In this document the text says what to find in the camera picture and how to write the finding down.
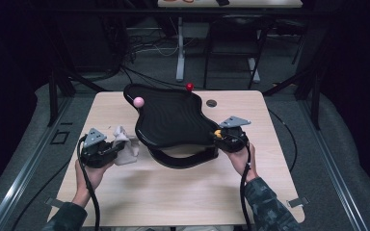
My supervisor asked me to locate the grey tape strip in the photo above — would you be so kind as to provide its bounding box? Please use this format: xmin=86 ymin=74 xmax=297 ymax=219
xmin=44 ymin=197 xmax=66 ymax=209
xmin=286 ymin=196 xmax=310 ymax=209

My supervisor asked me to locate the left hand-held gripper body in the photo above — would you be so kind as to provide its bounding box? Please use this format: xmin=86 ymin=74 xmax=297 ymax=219
xmin=78 ymin=127 xmax=126 ymax=168

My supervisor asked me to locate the white table leg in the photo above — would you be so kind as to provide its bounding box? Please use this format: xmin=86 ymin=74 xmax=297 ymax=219
xmin=247 ymin=57 xmax=261 ymax=84
xmin=175 ymin=16 xmax=187 ymax=83

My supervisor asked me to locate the aluminium floor rail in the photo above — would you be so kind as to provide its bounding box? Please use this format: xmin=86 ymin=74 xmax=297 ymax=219
xmin=298 ymin=95 xmax=370 ymax=231
xmin=0 ymin=95 xmax=75 ymax=231

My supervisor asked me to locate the white quilted cloth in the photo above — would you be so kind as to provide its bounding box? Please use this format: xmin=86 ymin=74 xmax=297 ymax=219
xmin=113 ymin=125 xmax=141 ymax=167

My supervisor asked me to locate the black wavy tray with base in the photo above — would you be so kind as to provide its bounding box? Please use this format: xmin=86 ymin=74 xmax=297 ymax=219
xmin=123 ymin=83 xmax=221 ymax=169

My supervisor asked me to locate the black horizontal frame bar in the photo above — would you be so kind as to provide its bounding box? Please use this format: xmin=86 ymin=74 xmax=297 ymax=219
xmin=41 ymin=8 xmax=338 ymax=17

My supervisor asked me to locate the black floor cable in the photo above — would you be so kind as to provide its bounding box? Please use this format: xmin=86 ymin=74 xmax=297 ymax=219
xmin=267 ymin=108 xmax=300 ymax=174
xmin=11 ymin=158 xmax=73 ymax=231

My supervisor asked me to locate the tangle of floor cables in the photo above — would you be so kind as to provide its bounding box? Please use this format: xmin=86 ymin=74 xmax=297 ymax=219
xmin=121 ymin=32 xmax=181 ymax=65

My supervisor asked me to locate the black metal stand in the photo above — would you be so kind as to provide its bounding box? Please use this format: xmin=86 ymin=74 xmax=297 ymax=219
xmin=263 ymin=64 xmax=322 ymax=131
xmin=47 ymin=68 xmax=109 ymax=128

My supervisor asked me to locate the right hand-held gripper cable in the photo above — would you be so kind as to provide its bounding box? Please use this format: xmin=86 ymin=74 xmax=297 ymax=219
xmin=239 ymin=143 xmax=254 ymax=231

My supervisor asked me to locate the black chair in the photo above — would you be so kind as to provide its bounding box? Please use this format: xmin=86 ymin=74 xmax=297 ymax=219
xmin=202 ymin=14 xmax=275 ymax=90

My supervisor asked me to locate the person's right hand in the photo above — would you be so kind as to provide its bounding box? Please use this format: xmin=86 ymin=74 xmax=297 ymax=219
xmin=225 ymin=142 xmax=260 ymax=184

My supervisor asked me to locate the person's left hand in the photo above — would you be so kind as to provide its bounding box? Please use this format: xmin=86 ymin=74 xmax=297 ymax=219
xmin=74 ymin=158 xmax=115 ymax=208

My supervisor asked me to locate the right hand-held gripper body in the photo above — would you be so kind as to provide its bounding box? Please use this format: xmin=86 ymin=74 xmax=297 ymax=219
xmin=216 ymin=115 xmax=252 ymax=153

